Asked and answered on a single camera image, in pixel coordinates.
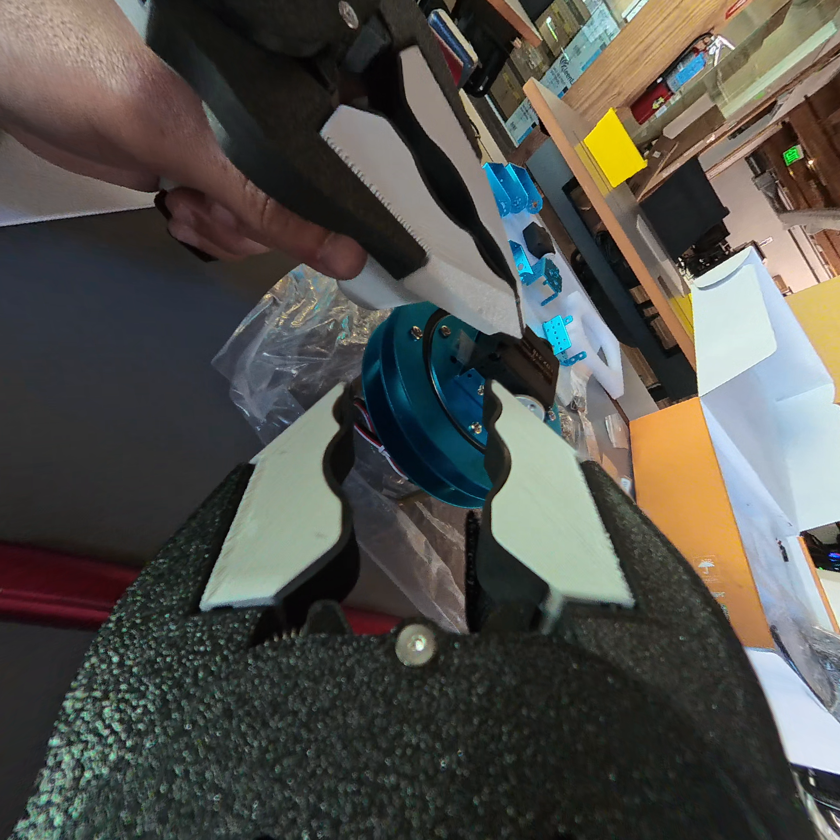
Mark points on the white foam sheet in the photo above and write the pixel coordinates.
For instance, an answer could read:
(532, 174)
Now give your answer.
(577, 275)

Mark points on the grey desk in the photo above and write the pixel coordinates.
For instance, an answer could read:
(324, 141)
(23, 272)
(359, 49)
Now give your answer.
(98, 394)

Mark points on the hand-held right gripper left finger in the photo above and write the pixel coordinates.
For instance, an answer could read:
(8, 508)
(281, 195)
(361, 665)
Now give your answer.
(282, 512)

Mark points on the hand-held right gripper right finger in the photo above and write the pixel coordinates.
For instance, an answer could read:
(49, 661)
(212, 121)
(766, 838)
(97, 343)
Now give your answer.
(551, 512)

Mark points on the red pen screwdriver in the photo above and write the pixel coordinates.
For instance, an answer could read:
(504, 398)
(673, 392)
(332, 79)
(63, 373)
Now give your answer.
(52, 577)

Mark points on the black monitor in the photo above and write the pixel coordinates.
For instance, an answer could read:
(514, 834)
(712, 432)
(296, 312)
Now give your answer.
(682, 197)

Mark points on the red fire extinguisher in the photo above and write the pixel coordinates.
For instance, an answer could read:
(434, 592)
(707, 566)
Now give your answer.
(649, 102)

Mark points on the small blue bracket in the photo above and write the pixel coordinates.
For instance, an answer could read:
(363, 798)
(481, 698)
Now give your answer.
(520, 259)

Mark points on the yellow plastic bin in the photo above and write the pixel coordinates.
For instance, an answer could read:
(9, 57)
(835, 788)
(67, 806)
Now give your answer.
(613, 148)

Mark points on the long perforated blue bracket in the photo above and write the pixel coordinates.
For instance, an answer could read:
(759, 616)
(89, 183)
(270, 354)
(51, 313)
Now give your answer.
(561, 341)

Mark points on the wide perforated blue bracket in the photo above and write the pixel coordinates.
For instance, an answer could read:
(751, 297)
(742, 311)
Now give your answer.
(550, 282)

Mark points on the pile of small screw bags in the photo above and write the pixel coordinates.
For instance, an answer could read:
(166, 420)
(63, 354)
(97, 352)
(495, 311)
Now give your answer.
(604, 426)

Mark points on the black servo motor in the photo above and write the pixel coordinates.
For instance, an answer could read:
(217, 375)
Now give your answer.
(525, 367)
(539, 237)

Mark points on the blue round robot arm base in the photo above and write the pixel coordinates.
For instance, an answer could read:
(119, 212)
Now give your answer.
(407, 394)

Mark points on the wooden edged desk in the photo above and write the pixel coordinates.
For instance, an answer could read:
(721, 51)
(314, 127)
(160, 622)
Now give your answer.
(610, 216)

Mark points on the white foam frame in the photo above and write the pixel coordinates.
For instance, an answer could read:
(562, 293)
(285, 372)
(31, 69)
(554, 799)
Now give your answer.
(581, 308)

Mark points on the person's left hand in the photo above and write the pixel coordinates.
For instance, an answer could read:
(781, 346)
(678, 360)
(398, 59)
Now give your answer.
(98, 85)

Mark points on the blue U-shaped bracket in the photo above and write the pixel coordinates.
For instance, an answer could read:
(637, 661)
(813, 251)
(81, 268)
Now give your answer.
(531, 193)
(493, 190)
(514, 187)

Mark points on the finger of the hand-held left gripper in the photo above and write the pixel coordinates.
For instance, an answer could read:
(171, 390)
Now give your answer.
(453, 131)
(407, 190)

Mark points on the clear plastic bag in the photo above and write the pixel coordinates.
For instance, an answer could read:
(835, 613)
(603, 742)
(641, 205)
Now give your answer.
(295, 354)

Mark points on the orange cardboard box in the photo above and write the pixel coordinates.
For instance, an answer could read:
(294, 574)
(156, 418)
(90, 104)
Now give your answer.
(689, 492)

